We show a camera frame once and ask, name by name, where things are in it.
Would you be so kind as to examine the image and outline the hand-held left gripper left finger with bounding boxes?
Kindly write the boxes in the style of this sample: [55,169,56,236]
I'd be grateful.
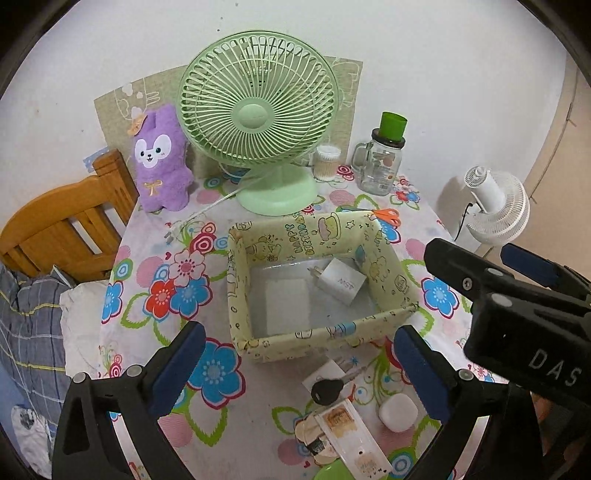
[53,320,206,480]

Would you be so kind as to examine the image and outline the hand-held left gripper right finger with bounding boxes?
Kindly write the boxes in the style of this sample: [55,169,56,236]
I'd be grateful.
[393,324,546,480]

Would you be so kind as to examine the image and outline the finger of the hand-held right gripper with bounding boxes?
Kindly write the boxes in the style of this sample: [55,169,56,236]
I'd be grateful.
[424,237,557,306]
[501,243,591,305]

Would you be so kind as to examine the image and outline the white earbuds case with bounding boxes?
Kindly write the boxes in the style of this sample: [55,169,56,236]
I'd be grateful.
[379,397,419,432]

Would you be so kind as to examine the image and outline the white remote control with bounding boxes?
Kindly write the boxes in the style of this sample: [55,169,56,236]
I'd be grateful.
[314,401,393,480]

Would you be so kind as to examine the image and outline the yellow cartoon-print storage box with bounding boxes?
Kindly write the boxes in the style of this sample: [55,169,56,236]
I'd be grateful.
[226,210,420,363]

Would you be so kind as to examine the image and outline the small white fan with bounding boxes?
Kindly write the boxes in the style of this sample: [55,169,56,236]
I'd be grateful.
[463,165,531,243]

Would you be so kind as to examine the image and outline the black car key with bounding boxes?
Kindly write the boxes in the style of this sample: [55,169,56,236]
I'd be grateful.
[311,364,368,407]

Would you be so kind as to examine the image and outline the white card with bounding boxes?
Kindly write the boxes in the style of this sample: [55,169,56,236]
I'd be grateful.
[302,355,356,393]

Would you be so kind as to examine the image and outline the white pillow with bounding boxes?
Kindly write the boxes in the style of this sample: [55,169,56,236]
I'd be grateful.
[59,281,112,379]

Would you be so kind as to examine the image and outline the beige door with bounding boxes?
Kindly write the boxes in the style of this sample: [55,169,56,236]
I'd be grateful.
[526,60,591,217]

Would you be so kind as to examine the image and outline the glass mug jar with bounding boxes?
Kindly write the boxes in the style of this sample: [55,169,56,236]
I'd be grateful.
[353,130,407,195]

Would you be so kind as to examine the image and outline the green plate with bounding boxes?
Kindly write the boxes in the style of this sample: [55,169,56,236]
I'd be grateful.
[314,459,365,480]

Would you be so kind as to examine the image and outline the grey plaid blanket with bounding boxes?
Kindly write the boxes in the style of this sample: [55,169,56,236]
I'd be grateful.
[0,263,77,416]

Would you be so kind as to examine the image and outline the green plastic cup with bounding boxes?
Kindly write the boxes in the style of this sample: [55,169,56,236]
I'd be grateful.
[379,112,409,141]

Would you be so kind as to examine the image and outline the white printed cloth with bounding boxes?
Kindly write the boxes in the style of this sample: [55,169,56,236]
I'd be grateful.
[11,406,56,476]

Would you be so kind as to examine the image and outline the cotton swab container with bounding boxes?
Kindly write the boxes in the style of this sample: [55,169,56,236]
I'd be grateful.
[314,144,341,182]

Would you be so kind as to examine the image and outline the purple plush toy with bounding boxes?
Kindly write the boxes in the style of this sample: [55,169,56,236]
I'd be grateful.
[127,104,195,213]

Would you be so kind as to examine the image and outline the blue paper scrap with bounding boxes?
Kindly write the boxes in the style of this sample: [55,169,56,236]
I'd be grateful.
[83,148,112,169]

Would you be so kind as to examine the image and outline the green desk fan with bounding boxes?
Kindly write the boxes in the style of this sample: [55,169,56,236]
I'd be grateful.
[177,30,352,217]

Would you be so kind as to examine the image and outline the black fan cable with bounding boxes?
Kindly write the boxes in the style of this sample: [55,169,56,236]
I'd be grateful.
[455,200,476,241]

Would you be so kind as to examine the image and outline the orange-handled scissors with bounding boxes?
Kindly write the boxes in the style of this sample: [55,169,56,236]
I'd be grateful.
[342,208,402,227]

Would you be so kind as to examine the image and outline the white wall charger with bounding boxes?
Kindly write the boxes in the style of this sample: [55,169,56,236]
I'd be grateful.
[315,258,365,305]

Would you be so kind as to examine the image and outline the beige printed wall cloth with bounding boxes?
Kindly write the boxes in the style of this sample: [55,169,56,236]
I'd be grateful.
[93,54,363,178]

